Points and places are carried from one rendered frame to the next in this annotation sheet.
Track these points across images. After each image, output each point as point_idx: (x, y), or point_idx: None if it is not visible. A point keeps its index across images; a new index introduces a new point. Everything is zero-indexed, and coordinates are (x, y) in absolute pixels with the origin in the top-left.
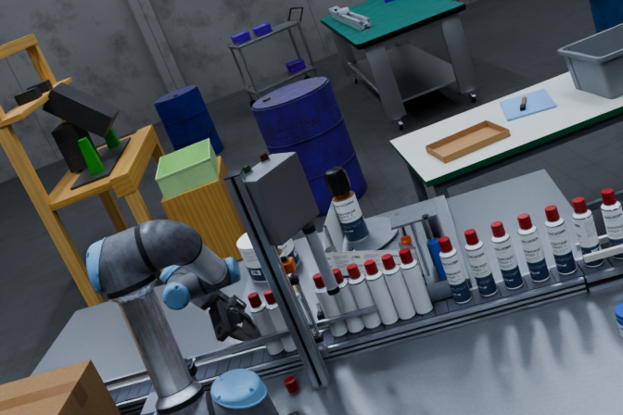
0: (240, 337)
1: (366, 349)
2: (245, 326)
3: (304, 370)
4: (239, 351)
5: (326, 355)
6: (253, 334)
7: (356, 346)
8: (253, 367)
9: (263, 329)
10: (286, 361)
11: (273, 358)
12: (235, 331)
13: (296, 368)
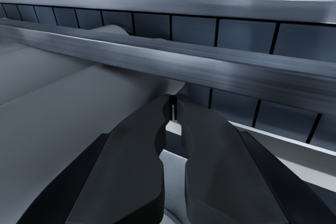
0: (239, 150)
1: None
2: (129, 182)
3: None
4: (326, 188)
5: None
6: (155, 116)
7: None
8: (261, 9)
9: (61, 86)
10: None
11: (172, 24)
12: (243, 222)
13: None
